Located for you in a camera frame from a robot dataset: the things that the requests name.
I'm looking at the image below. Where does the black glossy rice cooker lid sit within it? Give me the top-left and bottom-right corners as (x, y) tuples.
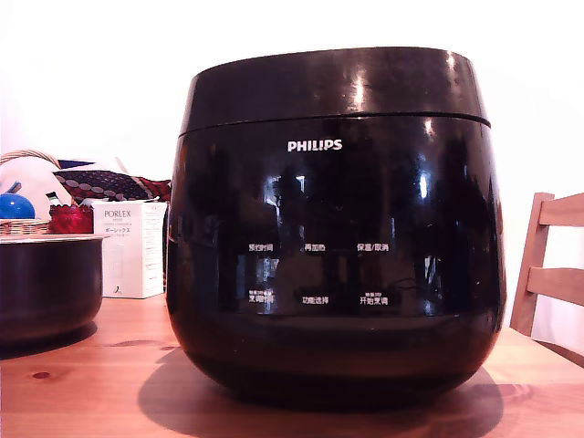
(178, 47), (492, 137)

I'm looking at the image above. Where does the black Philips rice cooker body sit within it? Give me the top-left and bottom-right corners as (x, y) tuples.
(165, 116), (507, 403)

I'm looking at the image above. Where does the white Porlex cardboard box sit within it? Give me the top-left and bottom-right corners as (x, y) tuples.
(92, 200), (168, 300)

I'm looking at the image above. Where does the dark patterned dotted cloth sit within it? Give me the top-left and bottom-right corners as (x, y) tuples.
(51, 169), (172, 203)

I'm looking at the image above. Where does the red glass jar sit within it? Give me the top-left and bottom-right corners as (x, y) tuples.
(48, 203), (95, 235)

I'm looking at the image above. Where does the wooden slat-back chair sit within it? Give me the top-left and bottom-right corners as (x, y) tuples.
(509, 192), (584, 351)

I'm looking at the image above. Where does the black inner cooking pot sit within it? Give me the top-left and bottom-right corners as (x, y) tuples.
(0, 233), (106, 346)

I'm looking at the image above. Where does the white cloth bundle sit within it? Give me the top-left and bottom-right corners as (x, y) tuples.
(0, 157), (77, 207)

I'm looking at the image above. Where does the blue round ball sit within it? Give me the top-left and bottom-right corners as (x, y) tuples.
(0, 192), (37, 221)

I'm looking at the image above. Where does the wicker basket with handle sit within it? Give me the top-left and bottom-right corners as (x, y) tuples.
(0, 149), (63, 237)

